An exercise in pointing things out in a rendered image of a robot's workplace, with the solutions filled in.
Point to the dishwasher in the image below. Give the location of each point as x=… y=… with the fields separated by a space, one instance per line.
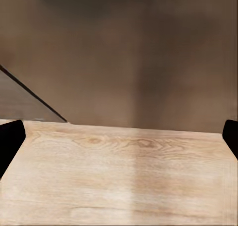
x=17 y=102

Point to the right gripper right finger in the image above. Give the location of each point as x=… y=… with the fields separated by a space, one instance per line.
x=230 y=136

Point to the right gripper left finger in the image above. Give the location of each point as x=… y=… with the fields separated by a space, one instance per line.
x=12 y=135

